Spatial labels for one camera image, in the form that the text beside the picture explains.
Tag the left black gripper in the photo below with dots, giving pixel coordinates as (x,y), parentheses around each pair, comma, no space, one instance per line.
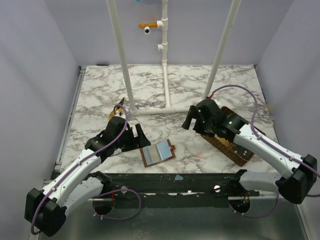
(136,139)

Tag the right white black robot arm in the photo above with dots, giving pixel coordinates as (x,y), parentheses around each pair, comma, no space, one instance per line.
(295,174)

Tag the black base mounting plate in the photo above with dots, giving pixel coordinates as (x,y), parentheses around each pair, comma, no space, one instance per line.
(171,190)

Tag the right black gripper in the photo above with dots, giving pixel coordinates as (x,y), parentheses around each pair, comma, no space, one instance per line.
(196,121)

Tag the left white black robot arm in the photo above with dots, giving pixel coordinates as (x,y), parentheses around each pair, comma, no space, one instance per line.
(48,208)

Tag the aluminium rail frame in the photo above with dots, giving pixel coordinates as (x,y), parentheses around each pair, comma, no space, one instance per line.
(70,116)

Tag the yellow handled pliers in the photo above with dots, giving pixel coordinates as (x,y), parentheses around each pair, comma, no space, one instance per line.
(117,110)

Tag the brown leather card holder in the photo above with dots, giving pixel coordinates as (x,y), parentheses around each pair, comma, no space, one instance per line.
(157,153)

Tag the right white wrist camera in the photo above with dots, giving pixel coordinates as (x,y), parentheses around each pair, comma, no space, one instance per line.
(218,102)

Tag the white PVC pipe frame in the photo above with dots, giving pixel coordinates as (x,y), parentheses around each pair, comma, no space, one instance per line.
(163,47)

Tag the brown woven divided tray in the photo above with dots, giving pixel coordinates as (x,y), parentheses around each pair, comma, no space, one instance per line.
(238,154)

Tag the orange pipe hook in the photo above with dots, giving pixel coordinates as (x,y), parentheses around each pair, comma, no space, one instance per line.
(157,24)

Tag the blue white small ball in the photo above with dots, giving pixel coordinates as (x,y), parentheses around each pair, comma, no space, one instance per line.
(147,30)

